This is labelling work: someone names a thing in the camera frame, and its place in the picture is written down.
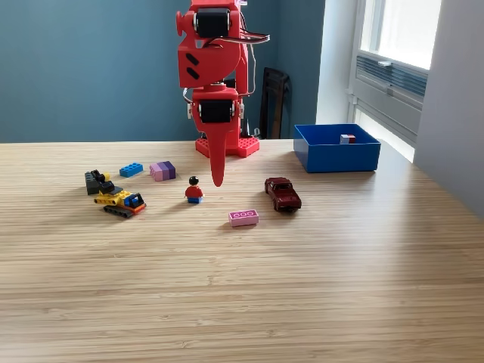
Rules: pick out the pink purple brick stack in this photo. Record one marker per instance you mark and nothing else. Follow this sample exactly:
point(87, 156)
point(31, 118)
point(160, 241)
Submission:
point(164, 171)

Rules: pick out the large red white brick stack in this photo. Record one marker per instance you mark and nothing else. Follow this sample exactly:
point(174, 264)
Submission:
point(348, 139)

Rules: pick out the blue plastic bin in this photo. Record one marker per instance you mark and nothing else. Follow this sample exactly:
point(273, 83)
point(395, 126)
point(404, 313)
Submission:
point(340, 159)

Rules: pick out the black table clamp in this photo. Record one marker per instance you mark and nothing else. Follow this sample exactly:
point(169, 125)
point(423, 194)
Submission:
point(247, 130)

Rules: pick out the toy figure red shirt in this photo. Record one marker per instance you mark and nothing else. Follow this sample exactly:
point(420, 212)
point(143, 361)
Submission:
point(194, 193)

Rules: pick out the black folded chair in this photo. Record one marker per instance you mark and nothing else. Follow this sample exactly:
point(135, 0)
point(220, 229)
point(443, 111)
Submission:
point(278, 106)

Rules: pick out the dark red toy car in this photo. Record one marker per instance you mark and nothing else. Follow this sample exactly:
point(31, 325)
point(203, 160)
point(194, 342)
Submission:
point(283, 193)

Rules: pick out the blue brick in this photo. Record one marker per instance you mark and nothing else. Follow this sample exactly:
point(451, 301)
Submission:
point(131, 170)

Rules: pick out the yellow toy digger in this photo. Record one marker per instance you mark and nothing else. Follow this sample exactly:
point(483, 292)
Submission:
point(117, 198)

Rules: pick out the dark grey brick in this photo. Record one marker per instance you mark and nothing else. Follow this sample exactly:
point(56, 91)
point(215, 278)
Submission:
point(89, 185)

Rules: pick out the grey window vent grille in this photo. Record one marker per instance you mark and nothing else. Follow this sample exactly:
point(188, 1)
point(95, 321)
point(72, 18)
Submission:
point(408, 81)

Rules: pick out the white window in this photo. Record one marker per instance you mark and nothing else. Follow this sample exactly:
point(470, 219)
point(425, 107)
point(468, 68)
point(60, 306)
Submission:
point(408, 30)

